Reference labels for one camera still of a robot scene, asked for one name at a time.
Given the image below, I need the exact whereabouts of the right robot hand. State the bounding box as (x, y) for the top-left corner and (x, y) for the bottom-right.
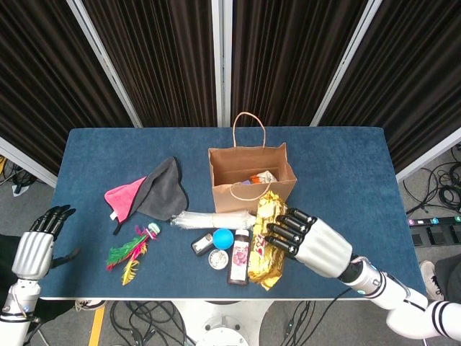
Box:
(264, 207), (353, 279)

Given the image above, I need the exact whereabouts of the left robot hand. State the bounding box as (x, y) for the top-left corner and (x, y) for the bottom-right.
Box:
(10, 204), (81, 280)

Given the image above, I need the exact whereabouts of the gold snack packet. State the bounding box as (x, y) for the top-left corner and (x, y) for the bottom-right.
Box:
(247, 190), (289, 292)

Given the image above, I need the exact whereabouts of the orange white snack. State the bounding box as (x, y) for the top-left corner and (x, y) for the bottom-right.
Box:
(250, 169), (280, 185)

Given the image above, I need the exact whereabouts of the blue ball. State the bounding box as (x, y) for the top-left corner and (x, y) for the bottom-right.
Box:
(212, 229), (235, 251)

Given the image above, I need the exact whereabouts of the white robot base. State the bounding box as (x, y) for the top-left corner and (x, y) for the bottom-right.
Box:
(172, 300), (274, 346)

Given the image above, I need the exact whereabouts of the brown paper bag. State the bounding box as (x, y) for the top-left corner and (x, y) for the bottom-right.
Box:
(207, 111), (298, 215)

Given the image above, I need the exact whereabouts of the white sneaker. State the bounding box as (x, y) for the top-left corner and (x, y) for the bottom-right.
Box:
(74, 298), (107, 312)
(419, 259), (439, 301)

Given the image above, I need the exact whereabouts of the grape juice bottle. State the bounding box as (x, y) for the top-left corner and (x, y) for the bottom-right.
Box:
(226, 229), (252, 286)

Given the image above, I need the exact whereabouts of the colourful feather shuttlecock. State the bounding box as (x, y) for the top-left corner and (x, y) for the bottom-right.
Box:
(105, 222), (162, 286)

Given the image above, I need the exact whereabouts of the round silver pin tin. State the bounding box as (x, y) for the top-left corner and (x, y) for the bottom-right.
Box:
(207, 249), (229, 270)

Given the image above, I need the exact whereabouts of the clear straw bundle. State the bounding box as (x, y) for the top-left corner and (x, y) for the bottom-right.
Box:
(169, 210), (259, 231)

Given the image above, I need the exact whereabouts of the black ink bottle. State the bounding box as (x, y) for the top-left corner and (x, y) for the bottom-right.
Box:
(191, 232), (215, 257)

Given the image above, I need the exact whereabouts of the black trouser leg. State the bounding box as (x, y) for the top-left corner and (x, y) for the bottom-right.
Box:
(434, 257), (461, 302)

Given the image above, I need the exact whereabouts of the blue table mat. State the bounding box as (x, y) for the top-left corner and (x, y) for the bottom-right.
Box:
(27, 125), (424, 300)

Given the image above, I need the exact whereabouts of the grey pink cloth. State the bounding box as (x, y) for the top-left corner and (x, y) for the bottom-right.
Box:
(104, 156), (190, 236)

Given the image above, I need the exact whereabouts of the black pleated partition panel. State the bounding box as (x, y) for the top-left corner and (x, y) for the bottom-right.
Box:
(81, 0), (218, 128)
(0, 0), (135, 176)
(318, 0), (461, 174)
(230, 0), (369, 127)

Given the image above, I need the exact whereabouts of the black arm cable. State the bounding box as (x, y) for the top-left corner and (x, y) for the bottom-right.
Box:
(305, 287), (363, 346)

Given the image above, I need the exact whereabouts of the black floor cable bundle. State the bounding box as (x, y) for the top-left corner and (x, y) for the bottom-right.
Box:
(402, 143), (461, 217)
(109, 301), (197, 346)

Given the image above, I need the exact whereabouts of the white partition frame post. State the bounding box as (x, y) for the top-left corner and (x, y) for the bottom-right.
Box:
(66, 0), (143, 128)
(308, 0), (383, 127)
(210, 0), (233, 127)

